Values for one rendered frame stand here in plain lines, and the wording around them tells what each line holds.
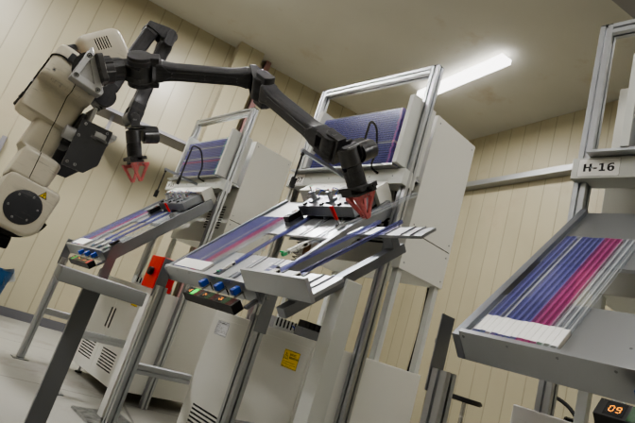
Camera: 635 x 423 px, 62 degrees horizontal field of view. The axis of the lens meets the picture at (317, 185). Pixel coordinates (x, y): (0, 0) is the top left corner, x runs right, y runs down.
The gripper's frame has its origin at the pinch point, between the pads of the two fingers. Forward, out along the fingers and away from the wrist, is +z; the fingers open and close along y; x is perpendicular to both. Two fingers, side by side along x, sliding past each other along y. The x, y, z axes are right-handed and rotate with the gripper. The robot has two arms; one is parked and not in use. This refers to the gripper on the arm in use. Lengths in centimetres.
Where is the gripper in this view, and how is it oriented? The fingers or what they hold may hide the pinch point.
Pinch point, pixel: (366, 215)
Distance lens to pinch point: 148.4
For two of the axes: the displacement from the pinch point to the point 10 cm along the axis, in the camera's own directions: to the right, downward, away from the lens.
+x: -7.6, 3.1, -5.8
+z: 2.8, 9.5, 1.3
